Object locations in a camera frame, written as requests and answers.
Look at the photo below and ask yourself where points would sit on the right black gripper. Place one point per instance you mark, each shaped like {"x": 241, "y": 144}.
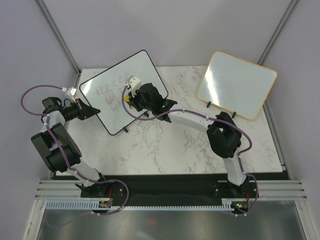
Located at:
{"x": 133, "y": 101}

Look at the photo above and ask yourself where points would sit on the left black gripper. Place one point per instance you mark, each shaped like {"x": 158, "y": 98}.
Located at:
{"x": 82, "y": 110}

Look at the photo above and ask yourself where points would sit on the yellow black eraser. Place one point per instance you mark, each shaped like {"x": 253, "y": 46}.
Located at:
{"x": 127, "y": 98}

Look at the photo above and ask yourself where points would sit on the black-framed whiteboard with writing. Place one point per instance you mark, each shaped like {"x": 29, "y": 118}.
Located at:
{"x": 104, "y": 90}

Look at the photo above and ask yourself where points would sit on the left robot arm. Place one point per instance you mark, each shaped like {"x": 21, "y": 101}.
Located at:
{"x": 56, "y": 147}

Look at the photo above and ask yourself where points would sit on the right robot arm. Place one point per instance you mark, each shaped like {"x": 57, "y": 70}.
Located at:
{"x": 223, "y": 135}

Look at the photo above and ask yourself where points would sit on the black whiteboard stand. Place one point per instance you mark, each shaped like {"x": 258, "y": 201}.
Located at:
{"x": 146, "y": 114}

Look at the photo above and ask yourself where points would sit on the orange-framed whiteboard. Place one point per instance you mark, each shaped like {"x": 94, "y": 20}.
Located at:
{"x": 236, "y": 85}

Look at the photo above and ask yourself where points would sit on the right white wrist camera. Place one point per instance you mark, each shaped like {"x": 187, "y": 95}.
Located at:
{"x": 133, "y": 84}

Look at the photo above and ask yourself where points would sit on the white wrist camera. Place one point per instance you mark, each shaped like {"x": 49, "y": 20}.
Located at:
{"x": 133, "y": 84}
{"x": 70, "y": 93}

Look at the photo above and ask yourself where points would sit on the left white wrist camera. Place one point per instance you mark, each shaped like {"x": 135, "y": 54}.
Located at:
{"x": 70, "y": 93}

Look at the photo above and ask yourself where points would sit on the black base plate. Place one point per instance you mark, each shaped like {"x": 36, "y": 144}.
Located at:
{"x": 175, "y": 201}

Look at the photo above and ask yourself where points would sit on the aluminium frame rail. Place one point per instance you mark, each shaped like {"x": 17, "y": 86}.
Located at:
{"x": 220, "y": 189}

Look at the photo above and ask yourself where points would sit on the white slotted cable duct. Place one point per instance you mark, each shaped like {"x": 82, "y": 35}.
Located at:
{"x": 96, "y": 205}

